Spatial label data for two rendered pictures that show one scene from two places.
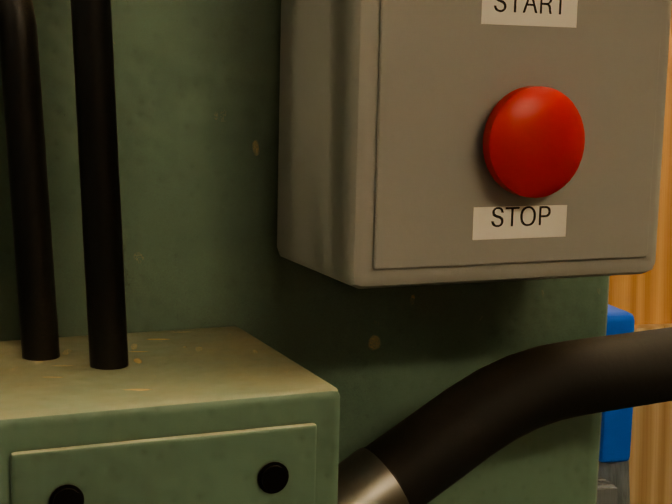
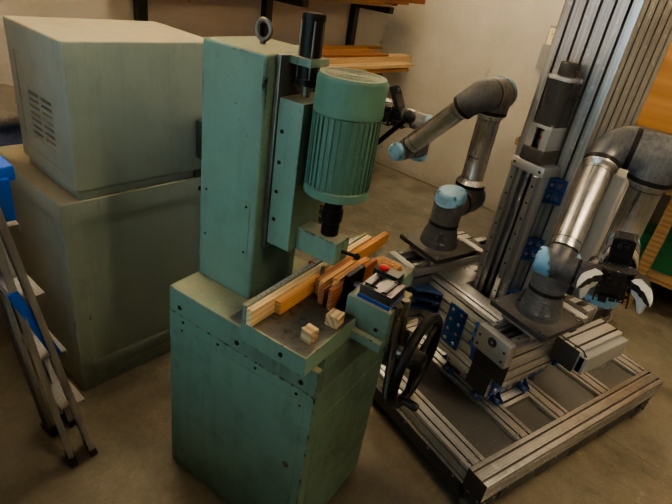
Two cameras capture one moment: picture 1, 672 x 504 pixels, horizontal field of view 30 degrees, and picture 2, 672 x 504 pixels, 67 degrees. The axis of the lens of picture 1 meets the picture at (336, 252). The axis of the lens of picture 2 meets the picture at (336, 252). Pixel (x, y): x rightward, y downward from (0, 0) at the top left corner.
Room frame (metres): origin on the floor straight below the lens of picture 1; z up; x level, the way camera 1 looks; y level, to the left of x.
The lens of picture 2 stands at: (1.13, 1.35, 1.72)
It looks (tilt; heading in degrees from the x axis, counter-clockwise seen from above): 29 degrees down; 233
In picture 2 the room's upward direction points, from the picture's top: 9 degrees clockwise
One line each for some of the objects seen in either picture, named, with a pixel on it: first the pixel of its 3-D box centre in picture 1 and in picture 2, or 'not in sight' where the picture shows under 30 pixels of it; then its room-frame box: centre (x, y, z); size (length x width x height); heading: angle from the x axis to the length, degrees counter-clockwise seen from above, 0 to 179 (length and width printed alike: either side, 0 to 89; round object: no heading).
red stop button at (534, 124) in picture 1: (534, 141); not in sight; (0.34, -0.05, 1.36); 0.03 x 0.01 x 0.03; 113
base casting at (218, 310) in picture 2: not in sight; (284, 306); (0.42, 0.20, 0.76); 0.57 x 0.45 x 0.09; 113
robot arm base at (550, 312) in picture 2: not in sight; (542, 298); (-0.32, 0.60, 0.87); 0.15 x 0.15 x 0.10
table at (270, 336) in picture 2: not in sight; (350, 307); (0.33, 0.41, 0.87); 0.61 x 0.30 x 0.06; 23
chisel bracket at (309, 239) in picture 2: not in sight; (321, 244); (0.38, 0.29, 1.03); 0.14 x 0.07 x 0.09; 113
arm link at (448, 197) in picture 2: not in sight; (449, 204); (-0.33, 0.11, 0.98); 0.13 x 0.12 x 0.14; 15
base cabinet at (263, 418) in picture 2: not in sight; (274, 397); (0.42, 0.20, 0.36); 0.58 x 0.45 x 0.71; 113
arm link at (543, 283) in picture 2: not in sight; (557, 269); (-0.32, 0.61, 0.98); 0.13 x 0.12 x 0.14; 116
